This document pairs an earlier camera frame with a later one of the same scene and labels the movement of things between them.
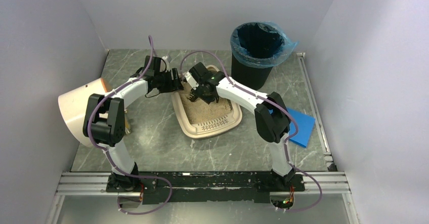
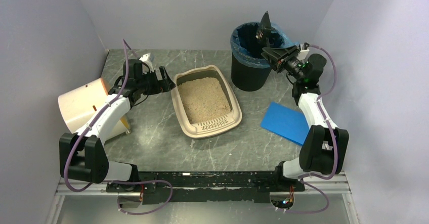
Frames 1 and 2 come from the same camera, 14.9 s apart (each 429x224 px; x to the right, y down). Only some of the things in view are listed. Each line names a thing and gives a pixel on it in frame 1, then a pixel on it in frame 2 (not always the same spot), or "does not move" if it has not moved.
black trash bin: x=254 y=77 does not move
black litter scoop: x=192 y=97 -> x=265 y=25
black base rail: x=205 y=187 does not move
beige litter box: x=199 y=119 does not move
